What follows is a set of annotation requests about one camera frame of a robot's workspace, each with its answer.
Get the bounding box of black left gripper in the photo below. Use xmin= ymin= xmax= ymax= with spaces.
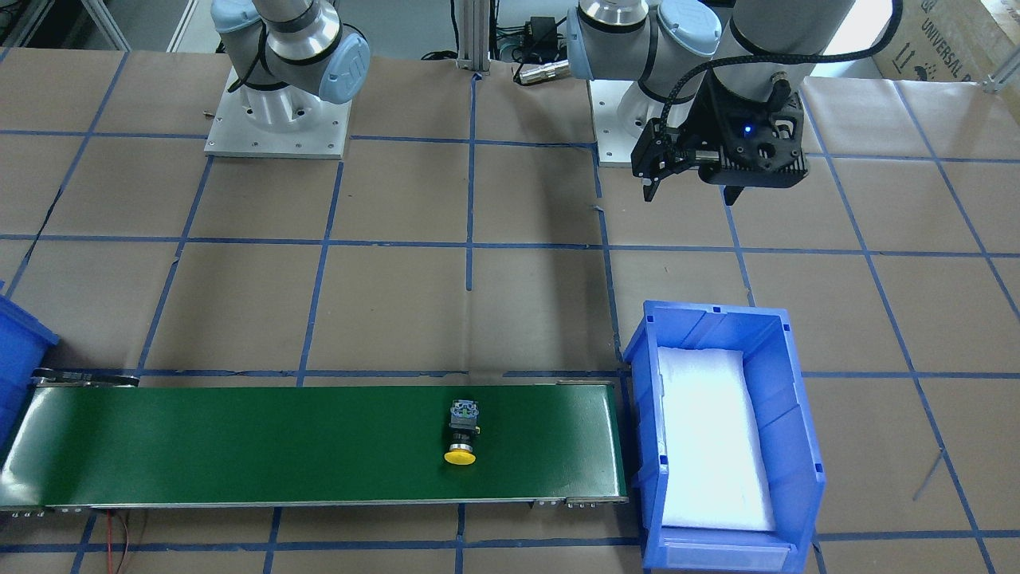
xmin=631 ymin=70 xmax=809 ymax=206

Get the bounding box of yellow push button switch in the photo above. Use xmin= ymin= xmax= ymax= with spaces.
xmin=443 ymin=399 xmax=480 ymax=466

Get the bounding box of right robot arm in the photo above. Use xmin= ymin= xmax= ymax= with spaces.
xmin=210 ymin=1 xmax=371 ymax=128

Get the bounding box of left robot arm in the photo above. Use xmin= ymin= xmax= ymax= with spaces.
xmin=515 ymin=1 xmax=852 ymax=206

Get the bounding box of black power adapter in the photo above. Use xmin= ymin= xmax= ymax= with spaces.
xmin=524 ymin=16 xmax=558 ymax=51

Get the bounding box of cardboard box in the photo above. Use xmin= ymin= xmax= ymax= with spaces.
xmin=872 ymin=1 xmax=1019 ymax=81

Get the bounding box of white foam pad bin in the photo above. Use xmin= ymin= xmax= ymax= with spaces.
xmin=658 ymin=348 xmax=775 ymax=532

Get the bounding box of blue bin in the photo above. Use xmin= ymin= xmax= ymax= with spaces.
xmin=1 ymin=297 xmax=59 ymax=457
xmin=624 ymin=301 xmax=826 ymax=573

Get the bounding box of green conveyor belt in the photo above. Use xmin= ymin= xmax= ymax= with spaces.
xmin=2 ymin=383 xmax=628 ymax=511

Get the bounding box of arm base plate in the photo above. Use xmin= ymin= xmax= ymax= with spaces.
xmin=204 ymin=86 xmax=352 ymax=160
xmin=589 ymin=80 xmax=663 ymax=168

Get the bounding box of black braided cable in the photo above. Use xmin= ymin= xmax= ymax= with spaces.
xmin=657 ymin=0 xmax=905 ymax=132

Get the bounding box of aluminium profile post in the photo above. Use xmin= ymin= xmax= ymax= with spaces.
xmin=451 ymin=1 xmax=496 ymax=76

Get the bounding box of red wire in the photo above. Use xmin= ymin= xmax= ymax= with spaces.
xmin=102 ymin=510 xmax=152 ymax=574

